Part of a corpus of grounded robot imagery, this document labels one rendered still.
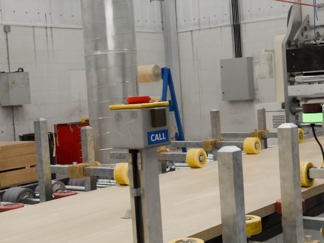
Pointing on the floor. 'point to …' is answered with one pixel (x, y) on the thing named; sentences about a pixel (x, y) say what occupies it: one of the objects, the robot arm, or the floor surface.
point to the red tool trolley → (69, 142)
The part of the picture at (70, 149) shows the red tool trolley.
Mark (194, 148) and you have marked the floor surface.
